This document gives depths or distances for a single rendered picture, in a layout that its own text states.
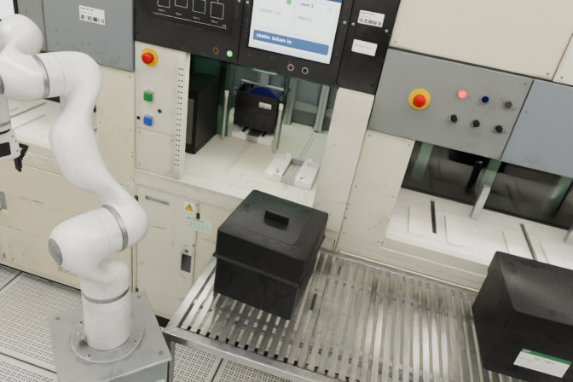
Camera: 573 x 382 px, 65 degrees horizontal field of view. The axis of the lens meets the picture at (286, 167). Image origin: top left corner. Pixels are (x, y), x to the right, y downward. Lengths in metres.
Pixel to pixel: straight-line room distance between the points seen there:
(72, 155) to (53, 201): 1.21
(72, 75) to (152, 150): 0.80
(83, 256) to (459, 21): 1.21
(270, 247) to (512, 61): 0.91
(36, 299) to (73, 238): 1.60
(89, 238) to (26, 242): 1.50
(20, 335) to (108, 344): 1.20
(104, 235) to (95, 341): 0.35
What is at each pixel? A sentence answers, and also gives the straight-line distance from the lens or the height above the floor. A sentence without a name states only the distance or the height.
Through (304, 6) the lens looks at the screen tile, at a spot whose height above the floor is 1.63.
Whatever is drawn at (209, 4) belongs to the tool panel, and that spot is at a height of 1.58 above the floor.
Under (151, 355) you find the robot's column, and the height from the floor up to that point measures 0.76.
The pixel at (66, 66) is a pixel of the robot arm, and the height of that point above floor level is 1.49.
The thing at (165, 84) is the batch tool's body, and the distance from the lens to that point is 1.76.
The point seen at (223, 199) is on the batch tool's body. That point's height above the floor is 0.84.
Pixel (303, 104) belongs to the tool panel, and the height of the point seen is 0.99.
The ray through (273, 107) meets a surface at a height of 1.07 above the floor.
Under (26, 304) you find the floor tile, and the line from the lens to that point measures 2.69.
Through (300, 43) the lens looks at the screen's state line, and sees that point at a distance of 1.54.
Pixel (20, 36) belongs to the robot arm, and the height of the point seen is 1.54.
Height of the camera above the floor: 1.85
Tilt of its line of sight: 28 degrees down
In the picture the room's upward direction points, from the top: 10 degrees clockwise
